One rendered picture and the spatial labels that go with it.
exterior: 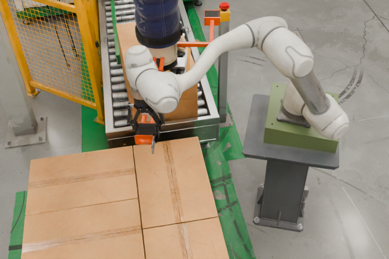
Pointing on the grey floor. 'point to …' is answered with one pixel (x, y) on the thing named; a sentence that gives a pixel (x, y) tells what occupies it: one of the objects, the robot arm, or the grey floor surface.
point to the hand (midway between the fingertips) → (147, 130)
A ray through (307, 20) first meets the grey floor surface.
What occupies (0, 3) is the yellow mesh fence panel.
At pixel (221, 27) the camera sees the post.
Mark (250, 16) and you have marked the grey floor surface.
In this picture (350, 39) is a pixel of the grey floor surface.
